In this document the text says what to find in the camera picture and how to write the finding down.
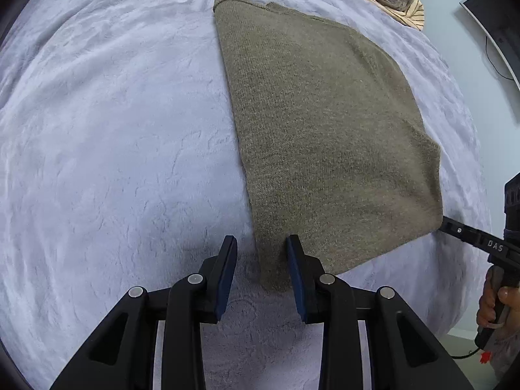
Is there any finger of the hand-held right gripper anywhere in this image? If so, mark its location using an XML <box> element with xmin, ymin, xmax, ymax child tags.
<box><xmin>441</xmin><ymin>216</ymin><xmax>489</xmax><ymax>249</ymax></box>

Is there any olive knit sweater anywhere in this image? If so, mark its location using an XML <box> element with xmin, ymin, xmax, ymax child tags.
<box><xmin>213</xmin><ymin>0</ymin><xmax>444</xmax><ymax>292</ymax></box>

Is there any person's right hand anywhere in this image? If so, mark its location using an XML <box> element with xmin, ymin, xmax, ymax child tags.
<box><xmin>477</xmin><ymin>270</ymin><xmax>520</xmax><ymax>328</ymax></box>

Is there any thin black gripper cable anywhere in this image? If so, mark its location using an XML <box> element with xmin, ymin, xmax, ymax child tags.
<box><xmin>449</xmin><ymin>347</ymin><xmax>482</xmax><ymax>360</ymax></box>

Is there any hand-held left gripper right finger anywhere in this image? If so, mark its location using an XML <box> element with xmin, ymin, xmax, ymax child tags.
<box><xmin>285</xmin><ymin>233</ymin><xmax>475</xmax><ymax>390</ymax></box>

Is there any lavender plush blanket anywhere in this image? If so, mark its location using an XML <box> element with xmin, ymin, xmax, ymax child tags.
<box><xmin>0</xmin><ymin>0</ymin><xmax>494</xmax><ymax>390</ymax></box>

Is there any black flat screen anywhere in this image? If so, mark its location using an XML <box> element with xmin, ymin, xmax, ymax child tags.
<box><xmin>460</xmin><ymin>0</ymin><xmax>520</xmax><ymax>90</ymax></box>

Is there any black screen cable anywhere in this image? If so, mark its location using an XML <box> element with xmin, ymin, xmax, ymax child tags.
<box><xmin>485</xmin><ymin>36</ymin><xmax>515</xmax><ymax>82</ymax></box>

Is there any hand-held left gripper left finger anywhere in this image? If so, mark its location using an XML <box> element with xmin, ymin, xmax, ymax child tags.
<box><xmin>49</xmin><ymin>235</ymin><xmax>239</xmax><ymax>390</ymax></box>

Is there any person's right forearm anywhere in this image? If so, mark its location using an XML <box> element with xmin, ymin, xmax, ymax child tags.
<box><xmin>485</xmin><ymin>327</ymin><xmax>520</xmax><ymax>379</ymax></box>

